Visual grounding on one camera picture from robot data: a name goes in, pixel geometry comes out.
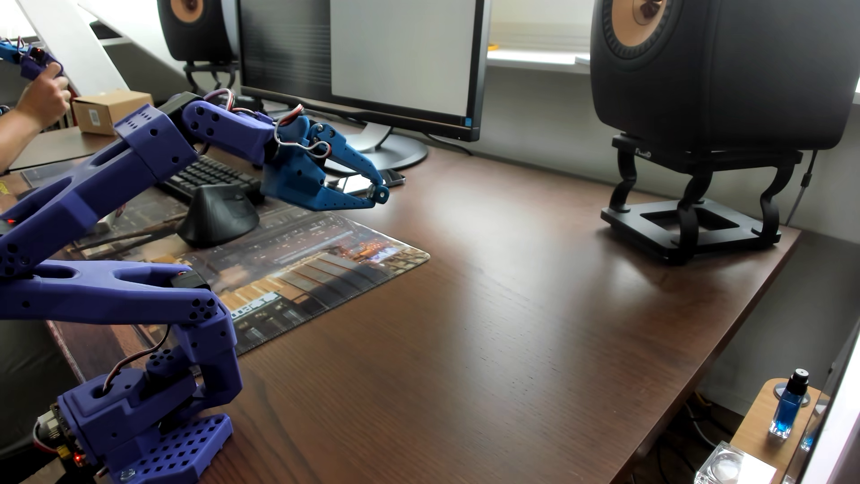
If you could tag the black keyboard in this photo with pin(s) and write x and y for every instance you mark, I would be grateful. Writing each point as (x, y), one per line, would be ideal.
(215, 176)

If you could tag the dark wooden stick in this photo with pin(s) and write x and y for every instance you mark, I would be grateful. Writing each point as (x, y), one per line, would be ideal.
(141, 243)

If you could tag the wooden side shelf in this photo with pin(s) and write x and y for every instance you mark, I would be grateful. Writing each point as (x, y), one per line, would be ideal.
(756, 430)

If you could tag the sturdy black speaker stand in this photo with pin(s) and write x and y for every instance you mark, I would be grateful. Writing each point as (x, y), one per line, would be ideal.
(685, 235)

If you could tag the blue leader arm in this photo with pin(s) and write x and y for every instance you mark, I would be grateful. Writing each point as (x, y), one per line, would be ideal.
(30, 64)

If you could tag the white slanted beam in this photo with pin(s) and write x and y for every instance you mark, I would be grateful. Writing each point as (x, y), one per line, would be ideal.
(70, 54)

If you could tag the black computer monitor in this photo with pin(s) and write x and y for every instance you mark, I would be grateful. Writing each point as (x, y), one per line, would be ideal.
(282, 47)

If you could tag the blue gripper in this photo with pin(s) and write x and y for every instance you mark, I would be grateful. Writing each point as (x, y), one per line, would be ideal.
(293, 179)

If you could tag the black smartphone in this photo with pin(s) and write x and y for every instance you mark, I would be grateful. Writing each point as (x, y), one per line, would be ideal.
(394, 178)

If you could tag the thin black speaker stand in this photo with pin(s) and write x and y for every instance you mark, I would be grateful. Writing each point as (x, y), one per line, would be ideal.
(209, 67)

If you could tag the small cardboard box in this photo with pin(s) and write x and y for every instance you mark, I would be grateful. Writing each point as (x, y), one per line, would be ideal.
(101, 111)

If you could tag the large black speaker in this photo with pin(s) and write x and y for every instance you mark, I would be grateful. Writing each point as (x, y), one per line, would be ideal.
(732, 74)

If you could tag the printed city desk mat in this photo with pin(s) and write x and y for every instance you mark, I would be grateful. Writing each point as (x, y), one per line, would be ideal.
(322, 262)

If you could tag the silver monitor stand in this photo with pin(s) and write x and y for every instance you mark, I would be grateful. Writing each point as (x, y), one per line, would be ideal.
(396, 151)

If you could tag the purple robot arm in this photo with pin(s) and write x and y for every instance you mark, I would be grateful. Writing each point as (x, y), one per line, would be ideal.
(101, 296)

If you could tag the black vertical mouse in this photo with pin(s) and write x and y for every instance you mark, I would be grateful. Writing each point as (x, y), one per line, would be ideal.
(218, 215)

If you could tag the clear glass cube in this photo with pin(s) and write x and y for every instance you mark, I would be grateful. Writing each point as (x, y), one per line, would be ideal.
(729, 465)

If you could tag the person's right hand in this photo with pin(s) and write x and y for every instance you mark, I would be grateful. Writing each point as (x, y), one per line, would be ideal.
(41, 101)

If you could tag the robot controller board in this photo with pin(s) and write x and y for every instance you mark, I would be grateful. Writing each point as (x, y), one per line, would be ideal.
(62, 430)

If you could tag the small-looking black speaker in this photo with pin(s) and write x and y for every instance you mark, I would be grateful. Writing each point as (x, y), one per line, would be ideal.
(195, 33)

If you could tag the blue liquid bottle black cap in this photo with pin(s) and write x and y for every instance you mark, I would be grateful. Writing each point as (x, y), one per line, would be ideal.
(787, 407)

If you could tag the white panel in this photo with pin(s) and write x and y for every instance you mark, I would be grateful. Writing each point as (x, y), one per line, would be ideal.
(836, 423)

